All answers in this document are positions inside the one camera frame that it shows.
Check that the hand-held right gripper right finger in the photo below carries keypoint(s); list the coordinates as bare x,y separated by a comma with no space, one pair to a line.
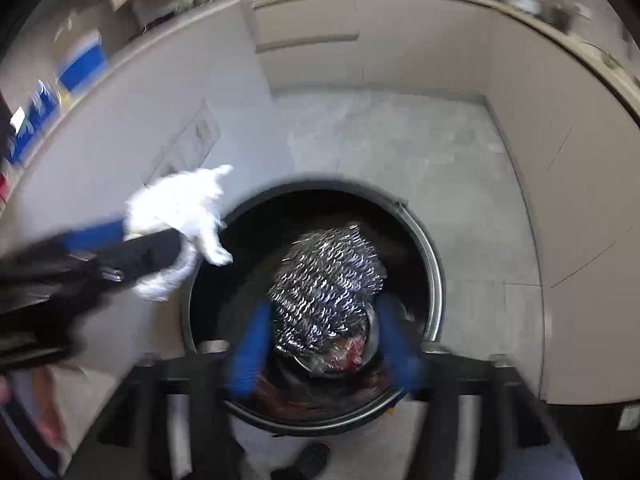
400,345

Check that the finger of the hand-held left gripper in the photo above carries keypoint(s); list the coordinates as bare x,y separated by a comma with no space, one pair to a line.
97,234
145,255

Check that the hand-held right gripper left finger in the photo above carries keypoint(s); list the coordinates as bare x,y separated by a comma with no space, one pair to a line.
247,350

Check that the white cloth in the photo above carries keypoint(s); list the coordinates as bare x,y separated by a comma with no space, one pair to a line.
175,200

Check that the washing machine drum opening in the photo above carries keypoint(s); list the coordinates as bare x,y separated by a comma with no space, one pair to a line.
240,250

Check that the black white patterned garment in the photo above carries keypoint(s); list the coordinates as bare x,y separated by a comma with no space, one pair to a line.
325,280

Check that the person's left forearm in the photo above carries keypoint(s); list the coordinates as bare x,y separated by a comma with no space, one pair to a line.
50,410

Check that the clear red plastic wrapper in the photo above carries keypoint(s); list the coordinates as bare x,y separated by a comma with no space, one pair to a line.
342,355

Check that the person's black shoe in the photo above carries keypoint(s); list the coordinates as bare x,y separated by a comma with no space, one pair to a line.
310,460

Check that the blue box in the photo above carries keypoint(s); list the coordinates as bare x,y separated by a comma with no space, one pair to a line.
30,120
82,60

